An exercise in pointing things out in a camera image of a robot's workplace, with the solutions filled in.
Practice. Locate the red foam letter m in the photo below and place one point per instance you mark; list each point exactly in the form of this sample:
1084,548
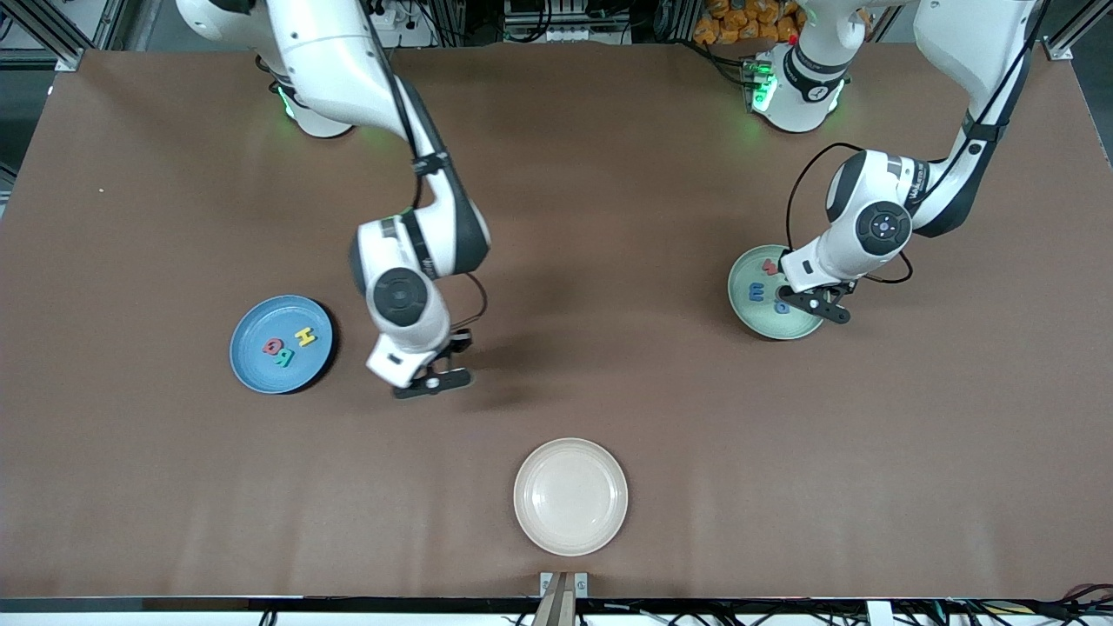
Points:
770,266

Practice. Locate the blue foam letter E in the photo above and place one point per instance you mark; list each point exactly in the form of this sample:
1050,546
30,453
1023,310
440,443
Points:
756,292

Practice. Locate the yellow foam letter H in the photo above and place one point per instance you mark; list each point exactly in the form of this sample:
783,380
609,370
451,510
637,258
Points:
305,336

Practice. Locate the teal foam letter R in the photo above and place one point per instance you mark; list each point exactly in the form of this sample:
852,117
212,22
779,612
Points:
283,357

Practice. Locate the red foam letter Q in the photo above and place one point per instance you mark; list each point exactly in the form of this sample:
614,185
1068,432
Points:
265,346

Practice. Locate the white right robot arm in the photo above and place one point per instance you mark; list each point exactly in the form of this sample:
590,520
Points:
330,61

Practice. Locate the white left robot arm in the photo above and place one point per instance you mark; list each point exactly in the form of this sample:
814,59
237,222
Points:
974,52

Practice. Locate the green plate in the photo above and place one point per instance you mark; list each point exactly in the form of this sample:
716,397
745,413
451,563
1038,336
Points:
748,265

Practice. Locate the blue plate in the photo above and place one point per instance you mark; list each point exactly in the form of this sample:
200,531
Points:
261,374

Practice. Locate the cream plate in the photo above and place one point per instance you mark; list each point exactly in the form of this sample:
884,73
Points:
569,496

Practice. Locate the orange packets pile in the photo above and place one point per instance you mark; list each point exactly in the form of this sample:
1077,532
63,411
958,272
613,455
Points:
730,26

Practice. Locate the white power strip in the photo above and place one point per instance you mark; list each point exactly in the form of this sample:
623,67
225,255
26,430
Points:
409,36
574,35

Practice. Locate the grey metal bracket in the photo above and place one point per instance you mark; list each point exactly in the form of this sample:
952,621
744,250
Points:
546,581

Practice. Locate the wooden post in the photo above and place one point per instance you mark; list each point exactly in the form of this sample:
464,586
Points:
556,609

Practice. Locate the aluminium frame profile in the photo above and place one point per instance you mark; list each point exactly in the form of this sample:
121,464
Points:
61,48
1065,43

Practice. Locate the black table edge rail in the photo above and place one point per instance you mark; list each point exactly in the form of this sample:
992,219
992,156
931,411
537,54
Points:
130,602

